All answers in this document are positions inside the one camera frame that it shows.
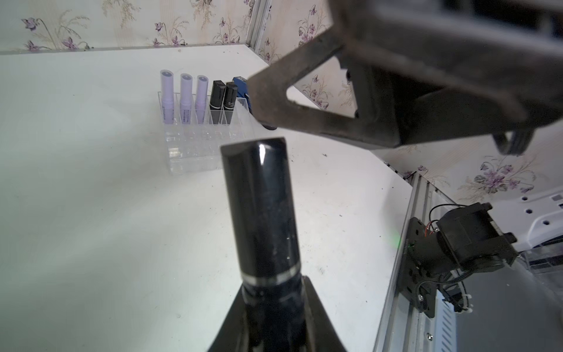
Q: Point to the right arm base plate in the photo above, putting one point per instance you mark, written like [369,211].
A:
[441,254]

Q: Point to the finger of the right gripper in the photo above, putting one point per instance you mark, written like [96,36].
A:
[308,101]

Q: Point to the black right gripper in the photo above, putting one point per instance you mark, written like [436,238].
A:
[453,69]

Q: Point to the black lipstick silver band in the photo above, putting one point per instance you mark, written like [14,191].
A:
[216,100]
[230,99]

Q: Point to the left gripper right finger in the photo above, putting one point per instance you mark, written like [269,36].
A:
[320,333]

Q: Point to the purple lipstick tube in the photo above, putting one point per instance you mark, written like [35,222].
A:
[167,96]
[201,98]
[186,98]

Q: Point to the black lipstick gold band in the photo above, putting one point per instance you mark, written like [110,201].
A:
[261,204]

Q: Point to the blue black stapler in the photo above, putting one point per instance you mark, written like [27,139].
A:
[238,88]

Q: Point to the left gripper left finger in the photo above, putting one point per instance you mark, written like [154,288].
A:
[232,334]

